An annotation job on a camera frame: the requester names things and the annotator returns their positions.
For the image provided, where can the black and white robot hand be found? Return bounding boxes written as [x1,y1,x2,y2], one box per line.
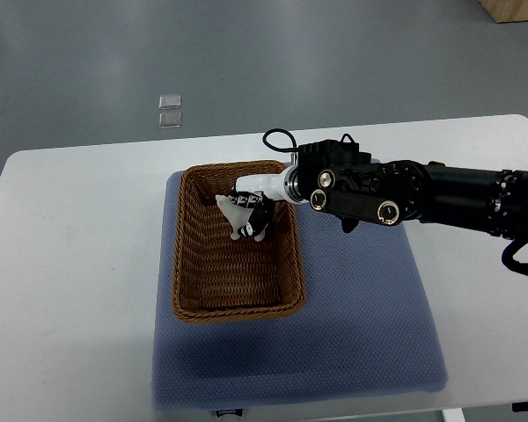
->
[226,174,285,231]

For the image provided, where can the white bear figurine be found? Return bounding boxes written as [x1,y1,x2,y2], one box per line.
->
[215,194,266,242]

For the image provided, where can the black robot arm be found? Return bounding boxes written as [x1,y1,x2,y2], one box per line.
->
[287,135,528,276]

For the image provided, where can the brown wicker basket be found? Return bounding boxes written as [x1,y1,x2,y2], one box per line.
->
[172,160,306,324]

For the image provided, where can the lower clear floor tile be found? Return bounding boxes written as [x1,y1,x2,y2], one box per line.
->
[158,111,182,129]

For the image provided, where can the clear floor tile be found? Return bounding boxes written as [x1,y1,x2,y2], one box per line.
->
[158,93,181,110]
[158,111,182,129]

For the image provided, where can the upper clear floor tile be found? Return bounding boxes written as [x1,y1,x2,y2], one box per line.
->
[158,93,181,110]

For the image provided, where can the blue grey padded mat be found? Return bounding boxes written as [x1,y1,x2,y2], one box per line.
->
[151,171,447,411]

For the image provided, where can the wooden box corner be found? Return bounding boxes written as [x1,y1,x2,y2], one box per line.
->
[480,0,528,24]

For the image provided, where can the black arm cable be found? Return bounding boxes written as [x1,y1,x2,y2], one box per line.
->
[261,127,299,155]

